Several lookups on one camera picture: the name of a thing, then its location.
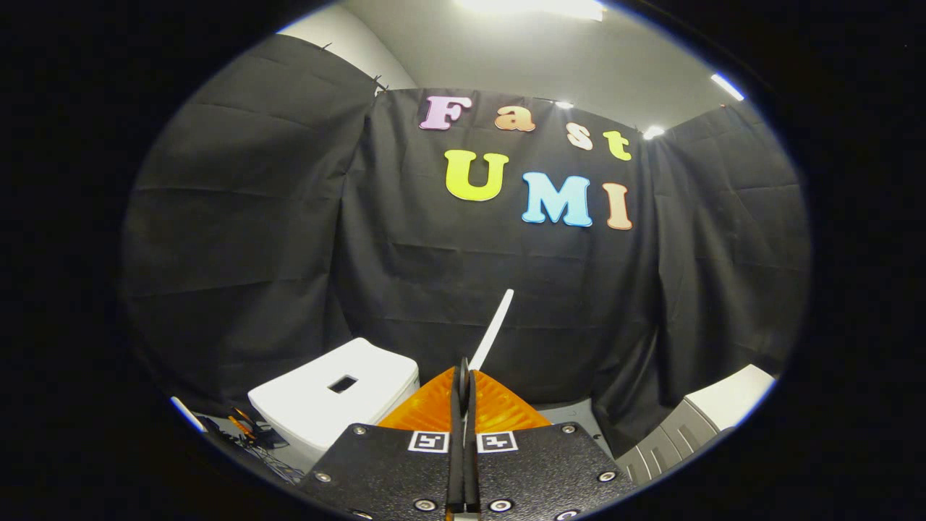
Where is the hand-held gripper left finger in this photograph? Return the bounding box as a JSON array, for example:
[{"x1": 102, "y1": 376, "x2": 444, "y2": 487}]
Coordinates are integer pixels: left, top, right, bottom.
[{"x1": 295, "y1": 365, "x2": 464, "y2": 521}]

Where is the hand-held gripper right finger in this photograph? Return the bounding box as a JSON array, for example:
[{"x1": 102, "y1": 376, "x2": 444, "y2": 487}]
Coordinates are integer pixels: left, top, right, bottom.
[{"x1": 467, "y1": 368, "x2": 639, "y2": 521}]

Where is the white toilet tank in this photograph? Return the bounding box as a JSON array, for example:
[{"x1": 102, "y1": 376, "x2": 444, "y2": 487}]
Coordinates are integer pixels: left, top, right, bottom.
[{"x1": 247, "y1": 337, "x2": 420, "y2": 473}]

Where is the black backdrop cloth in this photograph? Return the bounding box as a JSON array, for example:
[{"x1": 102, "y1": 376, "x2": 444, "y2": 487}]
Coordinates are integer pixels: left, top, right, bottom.
[{"x1": 119, "y1": 33, "x2": 812, "y2": 458}]

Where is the white drawer cabinet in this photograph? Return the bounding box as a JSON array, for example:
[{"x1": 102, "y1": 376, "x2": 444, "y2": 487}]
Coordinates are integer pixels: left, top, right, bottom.
[{"x1": 615, "y1": 364, "x2": 776, "y2": 487}]

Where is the large ceiling light panel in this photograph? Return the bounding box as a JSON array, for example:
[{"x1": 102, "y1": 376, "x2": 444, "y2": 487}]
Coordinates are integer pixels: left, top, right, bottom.
[{"x1": 454, "y1": 0, "x2": 607, "y2": 21}]

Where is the orange handled tool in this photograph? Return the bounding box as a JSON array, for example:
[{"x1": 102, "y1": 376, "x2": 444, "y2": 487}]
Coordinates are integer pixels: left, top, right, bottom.
[{"x1": 228, "y1": 407, "x2": 290, "y2": 451}]

